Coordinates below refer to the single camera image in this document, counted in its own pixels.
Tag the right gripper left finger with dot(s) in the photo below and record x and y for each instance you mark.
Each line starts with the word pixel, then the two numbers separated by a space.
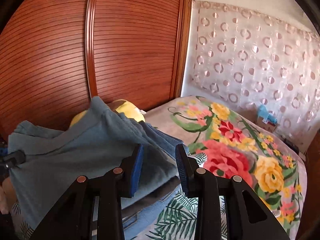
pixel 71 217

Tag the yellow plush toy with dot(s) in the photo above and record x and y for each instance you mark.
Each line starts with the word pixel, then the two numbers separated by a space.
pixel 129 109

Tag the circle pattern curtain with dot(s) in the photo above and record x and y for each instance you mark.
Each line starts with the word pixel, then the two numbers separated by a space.
pixel 248 59

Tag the leaf print bed sheet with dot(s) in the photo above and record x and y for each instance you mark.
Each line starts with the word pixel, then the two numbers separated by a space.
pixel 176 221

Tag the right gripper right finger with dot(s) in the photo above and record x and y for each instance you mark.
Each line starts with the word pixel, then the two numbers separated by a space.
pixel 246 214

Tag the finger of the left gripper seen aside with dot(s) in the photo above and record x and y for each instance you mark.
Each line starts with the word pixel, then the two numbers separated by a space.
pixel 11 160

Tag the floral blanket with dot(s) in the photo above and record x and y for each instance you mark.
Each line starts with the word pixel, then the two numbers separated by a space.
pixel 227 144

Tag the grey-blue pants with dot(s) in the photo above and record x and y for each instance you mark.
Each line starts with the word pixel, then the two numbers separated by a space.
pixel 54 159

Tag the wooden wardrobe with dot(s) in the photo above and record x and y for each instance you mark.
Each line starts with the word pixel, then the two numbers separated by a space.
pixel 56 55

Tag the left hand fingertip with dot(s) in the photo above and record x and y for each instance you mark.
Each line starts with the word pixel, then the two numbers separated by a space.
pixel 7 196

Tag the blue toy on bed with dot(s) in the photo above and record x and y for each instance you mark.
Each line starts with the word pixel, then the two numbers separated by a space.
pixel 266 120

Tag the folded blue jeans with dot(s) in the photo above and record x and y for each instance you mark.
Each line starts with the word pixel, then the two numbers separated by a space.
pixel 114 138

